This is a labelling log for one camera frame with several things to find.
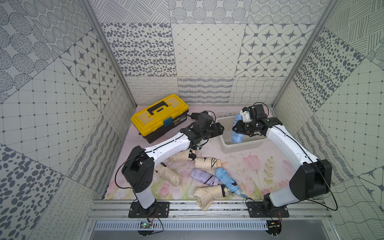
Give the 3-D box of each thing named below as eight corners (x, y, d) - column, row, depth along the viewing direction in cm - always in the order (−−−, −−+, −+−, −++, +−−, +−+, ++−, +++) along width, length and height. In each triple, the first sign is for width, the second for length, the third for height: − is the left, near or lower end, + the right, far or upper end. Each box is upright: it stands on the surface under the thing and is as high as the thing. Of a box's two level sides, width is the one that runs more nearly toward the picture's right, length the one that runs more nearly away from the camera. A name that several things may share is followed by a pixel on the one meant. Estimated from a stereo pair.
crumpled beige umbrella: (157, 174, 87) (156, 171, 84) (163, 167, 90) (162, 164, 86) (177, 187, 82) (176, 185, 79) (182, 179, 85) (182, 177, 82)
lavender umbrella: (190, 177, 86) (189, 175, 83) (194, 168, 89) (193, 166, 87) (219, 190, 81) (220, 189, 79) (222, 180, 85) (223, 178, 82)
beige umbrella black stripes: (194, 170, 89) (194, 167, 85) (194, 160, 93) (194, 157, 90) (220, 170, 89) (221, 167, 85) (219, 160, 93) (220, 157, 90)
